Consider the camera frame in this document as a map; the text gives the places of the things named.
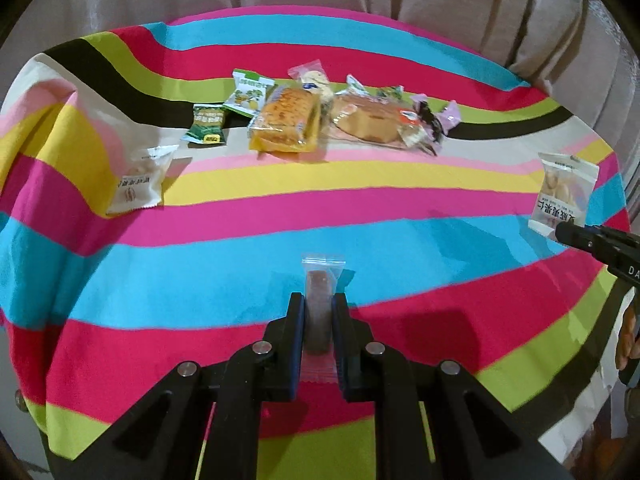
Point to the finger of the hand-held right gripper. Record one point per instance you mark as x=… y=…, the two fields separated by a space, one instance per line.
x=582 y=237

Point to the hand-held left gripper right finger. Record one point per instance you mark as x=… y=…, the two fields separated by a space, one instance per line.
x=342 y=355

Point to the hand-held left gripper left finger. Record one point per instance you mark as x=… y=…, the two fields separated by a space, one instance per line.
x=296 y=355

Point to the white nut snack packet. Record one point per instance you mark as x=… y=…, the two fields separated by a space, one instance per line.
x=562 y=192

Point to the brown snack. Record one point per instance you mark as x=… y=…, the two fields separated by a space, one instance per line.
x=317 y=310

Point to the dark green pea packet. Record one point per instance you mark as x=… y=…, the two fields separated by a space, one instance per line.
x=207 y=122

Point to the person's right hand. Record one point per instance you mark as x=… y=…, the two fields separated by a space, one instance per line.
x=627 y=340

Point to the striped multicolour tablecloth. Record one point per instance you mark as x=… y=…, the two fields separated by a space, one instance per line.
x=400 y=250

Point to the small pink wrapper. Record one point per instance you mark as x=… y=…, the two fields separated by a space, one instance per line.
x=450 y=115

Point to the orange bread packet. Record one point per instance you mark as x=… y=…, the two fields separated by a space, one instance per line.
x=287 y=117

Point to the large clear cake packet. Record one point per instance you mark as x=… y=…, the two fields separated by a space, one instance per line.
x=370 y=117

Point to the green white snack packet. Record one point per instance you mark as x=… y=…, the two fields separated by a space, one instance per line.
x=247 y=95
x=357 y=84

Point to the clear pink cookie packet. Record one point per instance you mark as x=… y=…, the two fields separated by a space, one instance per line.
x=316 y=77

